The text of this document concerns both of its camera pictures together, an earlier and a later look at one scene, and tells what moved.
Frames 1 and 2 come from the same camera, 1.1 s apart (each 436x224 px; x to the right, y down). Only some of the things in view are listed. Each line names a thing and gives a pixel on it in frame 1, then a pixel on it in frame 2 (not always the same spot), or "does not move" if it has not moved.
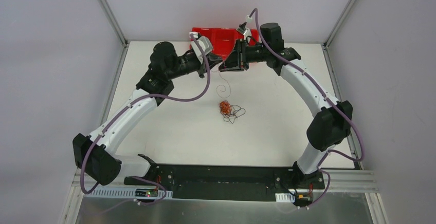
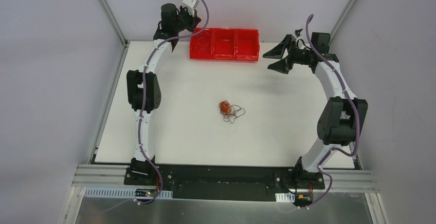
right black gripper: (242, 55) to (291, 54)
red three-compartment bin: (223, 40) does not move
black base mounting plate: (220, 181) does not move
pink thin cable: (224, 86) to (195, 33)
